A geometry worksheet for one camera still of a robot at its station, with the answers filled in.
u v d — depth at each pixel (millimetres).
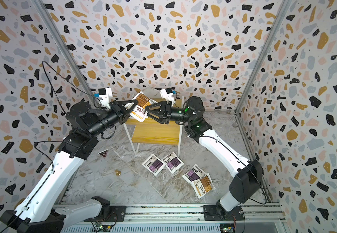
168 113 532
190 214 749
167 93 595
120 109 502
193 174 875
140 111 557
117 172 860
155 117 596
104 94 536
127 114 539
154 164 903
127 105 566
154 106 557
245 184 417
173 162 919
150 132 881
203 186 813
